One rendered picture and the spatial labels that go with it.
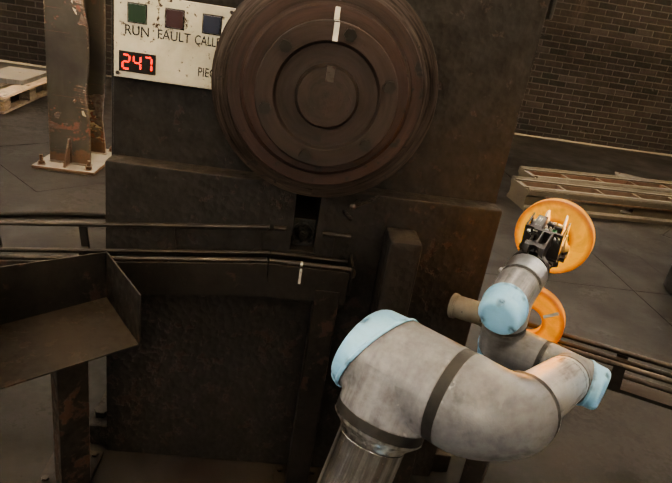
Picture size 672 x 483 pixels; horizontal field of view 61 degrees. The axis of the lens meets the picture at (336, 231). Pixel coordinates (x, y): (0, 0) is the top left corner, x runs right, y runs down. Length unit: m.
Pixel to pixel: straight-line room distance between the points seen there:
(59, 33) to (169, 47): 2.70
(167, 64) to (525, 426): 1.06
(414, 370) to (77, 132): 3.64
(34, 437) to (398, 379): 1.45
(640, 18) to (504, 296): 7.51
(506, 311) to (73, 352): 0.80
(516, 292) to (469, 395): 0.37
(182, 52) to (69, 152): 2.85
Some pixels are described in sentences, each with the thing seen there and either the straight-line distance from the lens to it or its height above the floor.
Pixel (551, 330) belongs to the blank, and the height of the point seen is 0.71.
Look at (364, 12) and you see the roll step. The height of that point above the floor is 1.28.
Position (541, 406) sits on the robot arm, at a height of 0.91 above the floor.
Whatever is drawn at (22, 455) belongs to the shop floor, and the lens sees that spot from 1.91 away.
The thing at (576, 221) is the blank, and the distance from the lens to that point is 1.24.
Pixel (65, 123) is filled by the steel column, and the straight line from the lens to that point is 4.14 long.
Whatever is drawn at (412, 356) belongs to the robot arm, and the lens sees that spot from 0.66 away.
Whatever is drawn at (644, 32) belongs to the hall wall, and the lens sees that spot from 8.40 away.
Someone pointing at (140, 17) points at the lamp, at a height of 1.19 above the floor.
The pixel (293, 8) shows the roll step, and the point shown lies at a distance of 1.17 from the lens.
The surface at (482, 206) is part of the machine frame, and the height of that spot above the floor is 0.87.
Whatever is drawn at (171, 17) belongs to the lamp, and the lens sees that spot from 1.36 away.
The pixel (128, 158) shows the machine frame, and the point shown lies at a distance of 1.45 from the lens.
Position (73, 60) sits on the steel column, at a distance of 4.04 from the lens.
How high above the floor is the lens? 1.29
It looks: 22 degrees down
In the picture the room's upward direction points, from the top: 9 degrees clockwise
